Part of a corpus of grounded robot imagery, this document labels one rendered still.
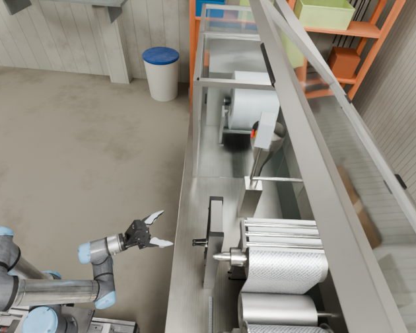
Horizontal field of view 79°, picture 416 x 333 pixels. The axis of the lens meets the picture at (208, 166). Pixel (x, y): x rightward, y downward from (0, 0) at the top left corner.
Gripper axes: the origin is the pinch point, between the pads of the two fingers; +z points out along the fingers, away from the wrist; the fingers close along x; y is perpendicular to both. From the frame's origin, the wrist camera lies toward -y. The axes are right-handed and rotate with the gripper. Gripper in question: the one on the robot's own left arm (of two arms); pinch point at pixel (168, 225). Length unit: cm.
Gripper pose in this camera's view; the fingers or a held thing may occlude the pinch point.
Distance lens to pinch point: 109.1
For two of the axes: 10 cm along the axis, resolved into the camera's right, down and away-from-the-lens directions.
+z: 9.3, -2.3, 2.7
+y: -1.0, 5.7, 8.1
